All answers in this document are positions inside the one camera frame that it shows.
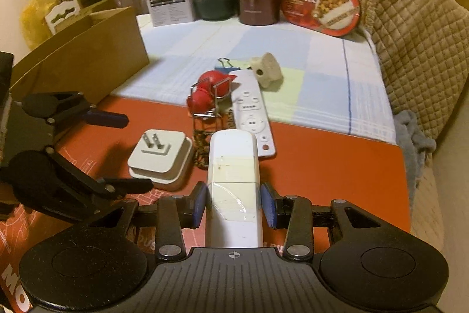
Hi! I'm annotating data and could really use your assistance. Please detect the white carved wooden board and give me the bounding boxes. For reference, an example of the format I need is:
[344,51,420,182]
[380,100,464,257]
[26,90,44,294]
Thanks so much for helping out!
[45,0,81,35]

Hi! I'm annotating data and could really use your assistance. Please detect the blue checked tablecloth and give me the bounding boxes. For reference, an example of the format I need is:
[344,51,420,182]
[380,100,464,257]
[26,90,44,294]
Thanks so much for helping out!
[113,15,396,144]

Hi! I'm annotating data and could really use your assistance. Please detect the quilted beige chair cover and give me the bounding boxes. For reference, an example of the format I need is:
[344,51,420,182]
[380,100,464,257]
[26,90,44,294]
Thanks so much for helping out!
[362,0,468,139]

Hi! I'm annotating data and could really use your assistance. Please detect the blue binder clip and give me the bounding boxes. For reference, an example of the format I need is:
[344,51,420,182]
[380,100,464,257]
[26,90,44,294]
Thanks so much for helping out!
[214,58,240,74]

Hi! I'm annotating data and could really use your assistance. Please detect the open cardboard box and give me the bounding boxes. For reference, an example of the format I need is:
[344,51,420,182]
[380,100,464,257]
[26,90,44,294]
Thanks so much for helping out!
[10,7,149,104]

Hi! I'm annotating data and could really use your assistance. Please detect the white remote control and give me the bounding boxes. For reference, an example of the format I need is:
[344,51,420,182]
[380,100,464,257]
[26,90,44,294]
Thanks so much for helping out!
[230,69,276,157]

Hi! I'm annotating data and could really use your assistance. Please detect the white rectangular device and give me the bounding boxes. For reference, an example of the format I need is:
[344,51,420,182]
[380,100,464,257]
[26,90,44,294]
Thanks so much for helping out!
[205,129,263,248]

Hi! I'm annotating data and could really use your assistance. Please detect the grey cloth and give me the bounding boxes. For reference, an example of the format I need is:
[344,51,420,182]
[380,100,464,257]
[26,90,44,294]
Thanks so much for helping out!
[393,110,436,210]

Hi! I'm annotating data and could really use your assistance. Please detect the red toy figure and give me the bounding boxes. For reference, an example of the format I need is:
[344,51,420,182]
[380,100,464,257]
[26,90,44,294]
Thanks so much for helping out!
[187,70,236,114]

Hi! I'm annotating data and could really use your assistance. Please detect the yellow plastic bag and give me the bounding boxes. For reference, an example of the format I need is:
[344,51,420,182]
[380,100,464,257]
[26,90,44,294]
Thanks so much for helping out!
[20,0,60,50]

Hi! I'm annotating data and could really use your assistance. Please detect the red oval food package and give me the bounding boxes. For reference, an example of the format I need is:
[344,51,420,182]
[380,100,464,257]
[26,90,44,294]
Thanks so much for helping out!
[281,0,361,37]

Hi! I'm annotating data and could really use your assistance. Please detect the white power adapter plug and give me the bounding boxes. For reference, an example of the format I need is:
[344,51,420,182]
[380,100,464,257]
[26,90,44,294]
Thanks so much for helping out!
[127,129,194,192]

